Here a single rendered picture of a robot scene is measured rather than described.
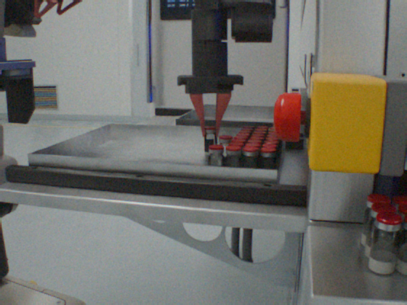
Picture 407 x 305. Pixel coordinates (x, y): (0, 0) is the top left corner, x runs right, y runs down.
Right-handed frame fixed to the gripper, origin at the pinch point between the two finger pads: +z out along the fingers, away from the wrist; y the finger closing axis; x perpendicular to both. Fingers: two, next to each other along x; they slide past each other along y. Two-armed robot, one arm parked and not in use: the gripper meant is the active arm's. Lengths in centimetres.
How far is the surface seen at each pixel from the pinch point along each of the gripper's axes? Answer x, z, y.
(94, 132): 5.9, 0.9, -20.8
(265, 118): 38.3, 4.0, 15.5
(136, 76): 569, 20, -99
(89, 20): 590, -72, -176
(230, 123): 14.8, 1.3, 4.5
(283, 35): 74, -19, 27
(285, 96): -33.6, -9.2, 5.1
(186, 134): 8.3, 2.1, -4.2
